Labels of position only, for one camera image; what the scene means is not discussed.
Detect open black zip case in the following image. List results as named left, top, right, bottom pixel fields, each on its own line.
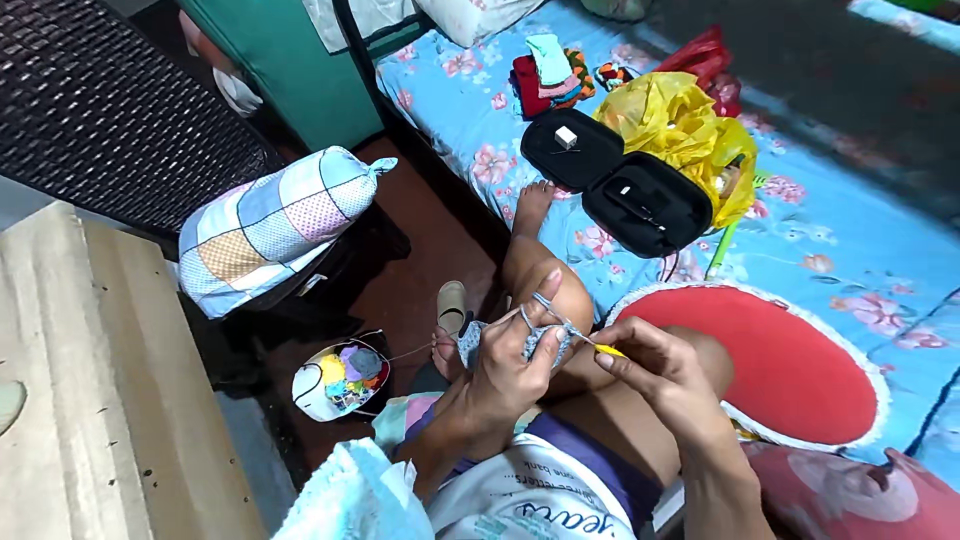
left=519, top=108, right=714, bottom=261

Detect stack of folded knitted pieces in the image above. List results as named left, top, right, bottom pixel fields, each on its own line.
left=509, top=33, right=597, bottom=122

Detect black chair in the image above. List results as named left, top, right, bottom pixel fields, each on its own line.
left=193, top=198, right=412, bottom=342

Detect yellow-handled crochet hook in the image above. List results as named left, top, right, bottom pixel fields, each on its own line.
left=567, top=330, right=628, bottom=360

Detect light wooden cabinet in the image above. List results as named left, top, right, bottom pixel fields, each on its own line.
left=0, top=200, right=270, bottom=540

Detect pastel patchwork cloth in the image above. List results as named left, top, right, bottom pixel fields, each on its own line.
left=371, top=390, right=445, bottom=453

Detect pile of colourful yarn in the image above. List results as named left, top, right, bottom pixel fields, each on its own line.
left=318, top=345, right=385, bottom=412

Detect pink printed pillow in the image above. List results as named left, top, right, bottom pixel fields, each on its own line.
left=738, top=441, right=960, bottom=540

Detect person's right forearm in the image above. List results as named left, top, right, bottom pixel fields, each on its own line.
left=677, top=429, right=778, bottom=540

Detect black bed frame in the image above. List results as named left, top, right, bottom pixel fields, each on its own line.
left=330, top=0, right=515, bottom=280

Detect yellow plastic bag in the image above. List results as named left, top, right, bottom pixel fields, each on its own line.
left=593, top=71, right=759, bottom=230

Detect red plastic bag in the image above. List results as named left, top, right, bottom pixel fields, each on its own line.
left=652, top=24, right=744, bottom=120

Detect patchwork bolster pillow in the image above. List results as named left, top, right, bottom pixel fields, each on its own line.
left=177, top=145, right=399, bottom=321

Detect person's body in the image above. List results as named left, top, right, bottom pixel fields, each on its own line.
left=405, top=411, right=665, bottom=540

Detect black woven wicker panel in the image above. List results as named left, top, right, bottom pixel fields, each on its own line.
left=0, top=0, right=287, bottom=251

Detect red cushion with white trim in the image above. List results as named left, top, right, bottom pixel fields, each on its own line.
left=604, top=280, right=892, bottom=452

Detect bed with blue floral sheet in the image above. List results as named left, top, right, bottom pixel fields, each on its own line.
left=375, top=0, right=960, bottom=481

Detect person's legs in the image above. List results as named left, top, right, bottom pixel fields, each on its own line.
left=429, top=180, right=736, bottom=492

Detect white patterned pillow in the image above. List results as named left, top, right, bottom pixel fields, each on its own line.
left=414, top=0, right=547, bottom=49

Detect white yarn bag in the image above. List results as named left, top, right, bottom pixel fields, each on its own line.
left=291, top=330, right=393, bottom=423

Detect person's left hand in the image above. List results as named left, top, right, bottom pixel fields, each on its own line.
left=459, top=269, right=572, bottom=436

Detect light blue fluffy cloth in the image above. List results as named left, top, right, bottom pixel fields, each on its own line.
left=270, top=437, right=436, bottom=540

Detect beige slipper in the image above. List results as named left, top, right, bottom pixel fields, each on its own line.
left=435, top=279, right=468, bottom=338

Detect small black device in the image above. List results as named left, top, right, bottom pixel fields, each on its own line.
left=611, top=180, right=667, bottom=234

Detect teal green cabinet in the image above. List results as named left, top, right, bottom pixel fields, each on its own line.
left=177, top=0, right=432, bottom=155

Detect multicoloured knitted item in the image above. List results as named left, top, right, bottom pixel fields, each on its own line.
left=594, top=61, right=636, bottom=93

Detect person's left forearm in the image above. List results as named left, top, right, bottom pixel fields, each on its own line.
left=392, top=384, right=505, bottom=505

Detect white hanging cloth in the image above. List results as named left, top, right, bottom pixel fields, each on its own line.
left=301, top=0, right=418, bottom=55

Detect grey yarn ball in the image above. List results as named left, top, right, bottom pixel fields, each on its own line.
left=348, top=348, right=384, bottom=381

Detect grey-blue crochet piece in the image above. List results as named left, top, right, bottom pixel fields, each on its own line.
left=456, top=318, right=573, bottom=372

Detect person's right hand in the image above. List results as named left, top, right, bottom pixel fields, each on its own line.
left=591, top=315, right=732, bottom=460

